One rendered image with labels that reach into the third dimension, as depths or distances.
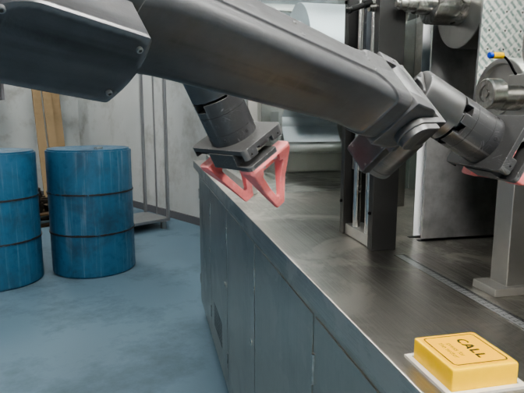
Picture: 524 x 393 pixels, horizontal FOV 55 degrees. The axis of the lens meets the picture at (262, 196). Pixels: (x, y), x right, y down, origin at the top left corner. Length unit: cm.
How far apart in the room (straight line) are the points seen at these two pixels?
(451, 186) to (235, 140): 60
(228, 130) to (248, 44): 28
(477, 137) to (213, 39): 37
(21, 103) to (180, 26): 733
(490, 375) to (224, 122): 37
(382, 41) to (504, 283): 44
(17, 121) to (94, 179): 402
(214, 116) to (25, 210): 318
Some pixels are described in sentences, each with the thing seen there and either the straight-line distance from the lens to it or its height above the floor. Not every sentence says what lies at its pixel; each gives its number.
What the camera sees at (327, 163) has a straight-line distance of 165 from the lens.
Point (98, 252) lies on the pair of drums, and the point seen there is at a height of 19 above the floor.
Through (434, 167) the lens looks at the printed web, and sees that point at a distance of 105.
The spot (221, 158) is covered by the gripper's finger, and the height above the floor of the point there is 110.
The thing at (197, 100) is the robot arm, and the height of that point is 117.
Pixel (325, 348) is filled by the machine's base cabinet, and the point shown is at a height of 78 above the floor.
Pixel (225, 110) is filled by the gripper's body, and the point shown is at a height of 116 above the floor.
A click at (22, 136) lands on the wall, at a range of 759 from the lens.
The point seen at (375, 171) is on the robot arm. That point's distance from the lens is 60.
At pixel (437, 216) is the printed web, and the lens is 107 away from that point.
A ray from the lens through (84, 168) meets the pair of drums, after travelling 364.
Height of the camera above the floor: 115
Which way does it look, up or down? 9 degrees down
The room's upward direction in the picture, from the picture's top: straight up
